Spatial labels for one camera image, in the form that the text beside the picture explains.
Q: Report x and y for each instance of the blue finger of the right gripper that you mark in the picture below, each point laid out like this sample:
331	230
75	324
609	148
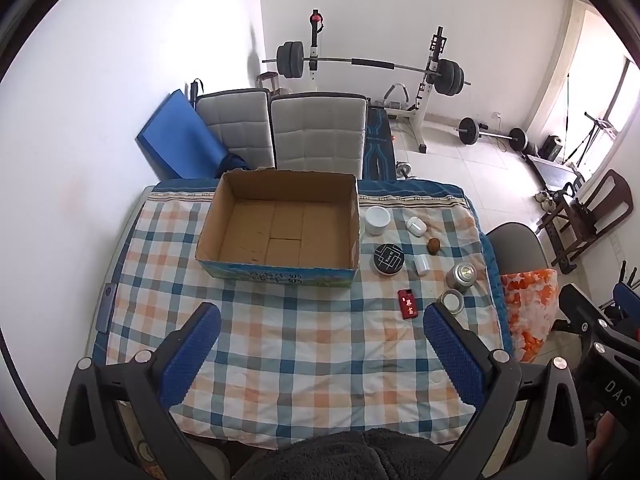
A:
627	299

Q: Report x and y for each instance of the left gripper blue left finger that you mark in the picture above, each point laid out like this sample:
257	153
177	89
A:
184	351

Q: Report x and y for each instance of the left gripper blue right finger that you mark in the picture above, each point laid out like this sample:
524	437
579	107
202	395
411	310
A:
448	339

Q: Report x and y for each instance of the silver tin white lid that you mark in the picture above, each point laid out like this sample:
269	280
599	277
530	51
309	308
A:
452	300

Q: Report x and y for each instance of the red rectangular lighter box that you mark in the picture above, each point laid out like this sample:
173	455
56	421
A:
407	304

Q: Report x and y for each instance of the silver metal canister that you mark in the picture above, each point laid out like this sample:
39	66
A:
461	276

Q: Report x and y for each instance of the small white cup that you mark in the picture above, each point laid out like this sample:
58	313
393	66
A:
422	264

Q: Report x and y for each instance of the brown walnut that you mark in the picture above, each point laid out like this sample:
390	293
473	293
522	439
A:
433	246

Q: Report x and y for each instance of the black round patterned tin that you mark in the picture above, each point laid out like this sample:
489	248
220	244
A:
388	259

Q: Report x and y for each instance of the white earbud case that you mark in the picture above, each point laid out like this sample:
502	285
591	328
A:
416	226

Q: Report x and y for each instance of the white round jar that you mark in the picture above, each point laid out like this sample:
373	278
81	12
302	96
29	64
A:
376	220

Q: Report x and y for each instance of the orange white floral cloth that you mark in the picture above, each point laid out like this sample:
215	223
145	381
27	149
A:
532	304

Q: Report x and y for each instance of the dark wooden chair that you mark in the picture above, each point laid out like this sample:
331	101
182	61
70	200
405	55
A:
574	225

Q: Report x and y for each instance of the plaid checkered tablecloth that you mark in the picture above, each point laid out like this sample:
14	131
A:
293	362

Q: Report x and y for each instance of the grey chair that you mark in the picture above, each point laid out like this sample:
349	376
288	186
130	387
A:
516	248

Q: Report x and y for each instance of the black fleece garment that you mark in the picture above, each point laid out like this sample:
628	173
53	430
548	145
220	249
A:
372	454

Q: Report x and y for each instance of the open cardboard box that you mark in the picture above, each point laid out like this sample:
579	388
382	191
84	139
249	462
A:
282	227

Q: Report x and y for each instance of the blue foam mat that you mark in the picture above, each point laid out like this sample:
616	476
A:
178	145

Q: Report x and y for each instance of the black blue bench pad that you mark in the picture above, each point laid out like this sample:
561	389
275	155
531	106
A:
378	155

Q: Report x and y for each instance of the small barbell on floor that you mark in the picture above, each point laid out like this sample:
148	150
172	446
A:
470	131

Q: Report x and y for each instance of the grey cushion rear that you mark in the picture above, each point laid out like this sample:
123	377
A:
240	120

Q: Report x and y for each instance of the grey cushion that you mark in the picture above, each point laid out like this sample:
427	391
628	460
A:
319	131
240	120

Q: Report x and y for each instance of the grey cushion front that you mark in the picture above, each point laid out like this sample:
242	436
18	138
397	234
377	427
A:
319	131

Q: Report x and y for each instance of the barbell with black plates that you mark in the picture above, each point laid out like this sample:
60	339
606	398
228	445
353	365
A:
448	77

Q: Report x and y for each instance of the small wooden stool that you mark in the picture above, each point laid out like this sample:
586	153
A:
269	81

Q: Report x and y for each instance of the white weight bench rack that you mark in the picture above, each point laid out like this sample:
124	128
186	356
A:
415	112

